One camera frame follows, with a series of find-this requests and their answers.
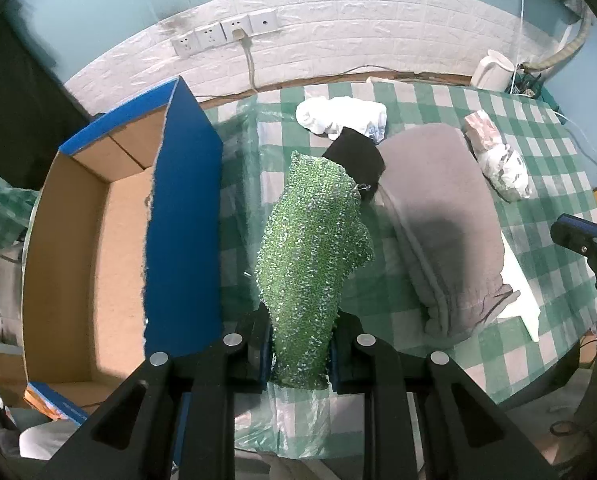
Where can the white pink patterned cloth bundle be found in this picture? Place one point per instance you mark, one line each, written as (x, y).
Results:
(500, 163)

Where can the green white checkered tablecloth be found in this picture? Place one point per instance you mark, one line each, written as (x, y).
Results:
(261, 133)

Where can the checkered plastic sheet at left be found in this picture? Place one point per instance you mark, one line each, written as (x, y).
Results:
(16, 207)

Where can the white blue-printed cloth bundle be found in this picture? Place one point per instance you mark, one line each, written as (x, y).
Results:
(329, 117)

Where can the grey sweatpants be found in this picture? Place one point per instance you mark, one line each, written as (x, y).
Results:
(447, 229)

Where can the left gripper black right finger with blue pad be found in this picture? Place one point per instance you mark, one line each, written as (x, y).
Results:
(424, 417)

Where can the white electric kettle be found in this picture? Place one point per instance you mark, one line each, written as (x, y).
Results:
(493, 73)

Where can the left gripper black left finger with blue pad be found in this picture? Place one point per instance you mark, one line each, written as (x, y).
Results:
(172, 414)

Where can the black knit hat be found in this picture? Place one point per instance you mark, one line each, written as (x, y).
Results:
(360, 158)

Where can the cardboard box with blue rim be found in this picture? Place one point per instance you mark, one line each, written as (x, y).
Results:
(121, 259)

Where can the green sequin cloth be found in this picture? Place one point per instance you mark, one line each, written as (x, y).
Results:
(313, 240)

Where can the white wall socket strip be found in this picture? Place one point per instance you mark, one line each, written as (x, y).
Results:
(229, 30)

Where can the white plug with cable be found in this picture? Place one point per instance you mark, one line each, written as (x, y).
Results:
(245, 42)

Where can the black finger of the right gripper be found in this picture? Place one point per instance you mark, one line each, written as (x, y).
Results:
(577, 235)

